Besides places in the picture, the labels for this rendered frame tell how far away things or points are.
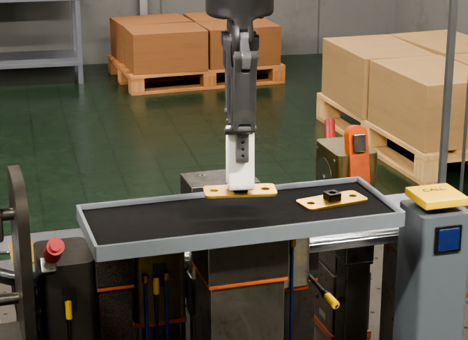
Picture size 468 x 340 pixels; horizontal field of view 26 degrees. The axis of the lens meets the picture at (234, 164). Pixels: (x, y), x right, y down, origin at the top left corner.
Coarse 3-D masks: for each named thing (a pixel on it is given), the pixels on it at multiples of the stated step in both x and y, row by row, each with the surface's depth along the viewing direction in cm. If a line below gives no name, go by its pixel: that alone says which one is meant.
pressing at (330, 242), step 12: (396, 204) 169; (72, 228) 160; (396, 228) 159; (36, 240) 154; (312, 240) 153; (324, 240) 153; (336, 240) 154; (348, 240) 154; (360, 240) 155; (372, 240) 155; (384, 240) 156; (396, 240) 157; (0, 252) 150; (312, 252) 153; (0, 264) 146; (12, 264) 146; (0, 276) 142; (12, 276) 141
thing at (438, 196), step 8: (440, 184) 130; (408, 192) 129; (416, 192) 127; (424, 192) 127; (432, 192) 127; (440, 192) 127; (448, 192) 127; (456, 192) 127; (416, 200) 126; (424, 200) 125; (432, 200) 125; (440, 200) 125; (448, 200) 125; (456, 200) 125; (464, 200) 126; (424, 208) 125; (432, 208) 125; (440, 208) 125
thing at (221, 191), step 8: (256, 184) 120; (264, 184) 120; (272, 184) 120; (208, 192) 117; (216, 192) 117; (224, 192) 117; (232, 192) 117; (240, 192) 117; (248, 192) 117; (256, 192) 117; (264, 192) 117; (272, 192) 117
